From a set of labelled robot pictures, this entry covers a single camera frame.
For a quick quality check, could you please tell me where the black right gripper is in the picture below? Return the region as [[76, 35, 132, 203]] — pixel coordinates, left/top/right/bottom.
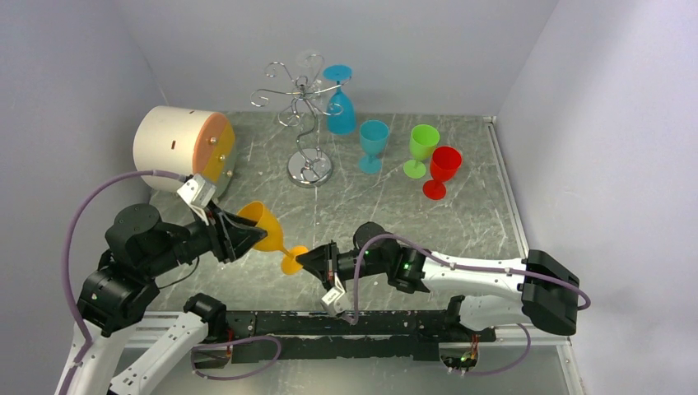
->
[[295, 239, 389, 292]]

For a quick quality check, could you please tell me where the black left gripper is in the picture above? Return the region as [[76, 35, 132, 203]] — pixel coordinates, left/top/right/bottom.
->
[[143, 195, 268, 276]]

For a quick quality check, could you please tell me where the orange plastic wine glass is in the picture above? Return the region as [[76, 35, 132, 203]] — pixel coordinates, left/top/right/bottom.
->
[[236, 201, 309, 275]]

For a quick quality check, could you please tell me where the light blue plastic goblet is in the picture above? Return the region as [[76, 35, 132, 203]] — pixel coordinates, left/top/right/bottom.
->
[[359, 119, 389, 174]]

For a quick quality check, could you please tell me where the blue plastic wine glass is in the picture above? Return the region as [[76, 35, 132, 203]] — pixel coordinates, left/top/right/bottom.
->
[[323, 64, 356, 135]]

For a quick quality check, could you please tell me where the clear wine glass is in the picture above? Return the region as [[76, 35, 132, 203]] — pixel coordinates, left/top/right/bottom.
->
[[295, 49, 326, 115]]

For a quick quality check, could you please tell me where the green plastic wine glass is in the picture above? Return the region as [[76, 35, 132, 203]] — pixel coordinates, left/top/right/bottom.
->
[[403, 124, 440, 179]]

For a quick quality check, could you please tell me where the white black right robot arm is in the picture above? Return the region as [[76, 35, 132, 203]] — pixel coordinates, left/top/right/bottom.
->
[[282, 222, 590, 341]]

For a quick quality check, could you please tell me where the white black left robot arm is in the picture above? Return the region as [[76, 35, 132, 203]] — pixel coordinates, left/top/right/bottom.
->
[[56, 200, 269, 394]]

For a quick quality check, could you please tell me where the red plastic wine glass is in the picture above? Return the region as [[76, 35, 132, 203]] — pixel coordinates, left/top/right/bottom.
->
[[422, 146, 463, 200]]

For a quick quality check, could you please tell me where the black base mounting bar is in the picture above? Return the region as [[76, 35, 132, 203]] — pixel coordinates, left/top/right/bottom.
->
[[205, 310, 496, 364]]

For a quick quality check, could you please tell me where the round cream drawer box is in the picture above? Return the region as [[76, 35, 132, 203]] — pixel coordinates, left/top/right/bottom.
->
[[133, 105, 237, 198]]

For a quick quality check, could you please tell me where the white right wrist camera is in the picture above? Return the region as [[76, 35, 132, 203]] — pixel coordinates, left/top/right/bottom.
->
[[320, 277, 351, 317]]

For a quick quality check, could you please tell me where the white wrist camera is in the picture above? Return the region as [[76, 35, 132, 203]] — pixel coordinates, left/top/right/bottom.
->
[[320, 277, 351, 317], [176, 174, 216, 225]]

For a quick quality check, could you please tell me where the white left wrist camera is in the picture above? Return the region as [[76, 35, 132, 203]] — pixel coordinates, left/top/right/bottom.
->
[[176, 174, 216, 225]]

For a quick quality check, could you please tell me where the chrome wire wine glass rack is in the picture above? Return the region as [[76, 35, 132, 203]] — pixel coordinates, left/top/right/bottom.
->
[[250, 62, 336, 188]]

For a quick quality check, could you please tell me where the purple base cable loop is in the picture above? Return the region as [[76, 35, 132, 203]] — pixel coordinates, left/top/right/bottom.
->
[[188, 335, 282, 382]]

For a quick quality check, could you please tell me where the aluminium extrusion rail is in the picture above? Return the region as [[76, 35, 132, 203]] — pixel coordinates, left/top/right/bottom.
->
[[126, 311, 183, 350]]

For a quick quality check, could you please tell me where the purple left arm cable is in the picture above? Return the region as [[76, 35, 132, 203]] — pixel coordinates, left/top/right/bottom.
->
[[57, 170, 189, 395]]

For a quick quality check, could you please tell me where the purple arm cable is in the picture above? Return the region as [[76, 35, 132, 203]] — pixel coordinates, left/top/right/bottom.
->
[[57, 170, 189, 395], [343, 233, 592, 326]]

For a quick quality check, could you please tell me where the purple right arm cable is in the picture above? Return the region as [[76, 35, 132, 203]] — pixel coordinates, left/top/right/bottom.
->
[[343, 233, 592, 326]]

